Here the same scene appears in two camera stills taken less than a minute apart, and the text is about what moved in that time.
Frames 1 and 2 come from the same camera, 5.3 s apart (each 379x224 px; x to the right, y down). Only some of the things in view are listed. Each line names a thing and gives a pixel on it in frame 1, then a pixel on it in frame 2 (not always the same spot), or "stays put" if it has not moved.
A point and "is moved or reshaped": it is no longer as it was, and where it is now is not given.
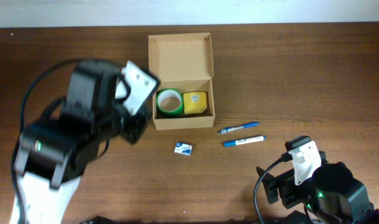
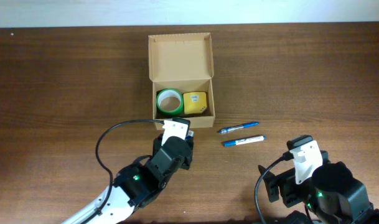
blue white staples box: (183, 149) is moved or reshaped
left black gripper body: (134, 128) -> (189, 150)
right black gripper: (277, 189) stays put
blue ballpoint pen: (238, 126) stays put
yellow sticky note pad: (195, 102) stays put
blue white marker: (244, 140) stays put
